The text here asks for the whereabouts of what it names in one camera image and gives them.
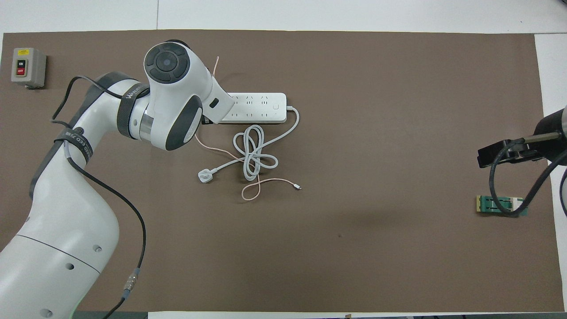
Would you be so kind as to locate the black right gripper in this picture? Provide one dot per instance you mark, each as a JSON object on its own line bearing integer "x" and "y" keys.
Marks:
{"x": 516, "y": 151}

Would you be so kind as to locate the brown table mat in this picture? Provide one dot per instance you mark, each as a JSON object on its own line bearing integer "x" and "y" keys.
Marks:
{"x": 376, "y": 243}

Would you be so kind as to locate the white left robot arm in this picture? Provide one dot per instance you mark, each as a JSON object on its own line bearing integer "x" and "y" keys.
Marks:
{"x": 57, "y": 230}

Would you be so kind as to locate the green circuit board connector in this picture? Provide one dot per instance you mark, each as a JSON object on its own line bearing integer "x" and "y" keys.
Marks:
{"x": 494, "y": 205}

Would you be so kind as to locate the white power strip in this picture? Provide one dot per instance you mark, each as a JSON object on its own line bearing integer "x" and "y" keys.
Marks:
{"x": 261, "y": 108}

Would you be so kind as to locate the grey on-off switch box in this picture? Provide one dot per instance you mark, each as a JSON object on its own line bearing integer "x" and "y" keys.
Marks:
{"x": 27, "y": 66}

